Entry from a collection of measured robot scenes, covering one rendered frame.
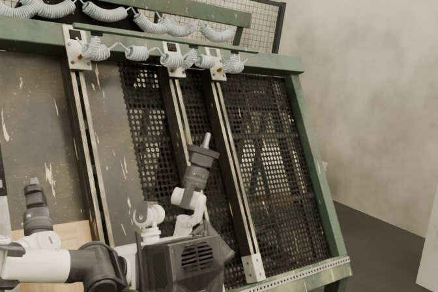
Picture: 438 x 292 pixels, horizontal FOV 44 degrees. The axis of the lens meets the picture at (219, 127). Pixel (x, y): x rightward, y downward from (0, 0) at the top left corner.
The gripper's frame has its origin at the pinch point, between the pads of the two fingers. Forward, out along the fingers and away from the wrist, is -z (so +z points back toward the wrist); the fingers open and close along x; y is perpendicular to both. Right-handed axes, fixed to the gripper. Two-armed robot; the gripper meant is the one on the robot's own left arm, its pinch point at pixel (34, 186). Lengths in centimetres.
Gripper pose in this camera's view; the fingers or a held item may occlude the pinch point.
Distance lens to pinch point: 190.0
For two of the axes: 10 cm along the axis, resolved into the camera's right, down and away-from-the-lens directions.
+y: 9.6, -1.9, 2.1
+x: -0.4, 6.3, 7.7
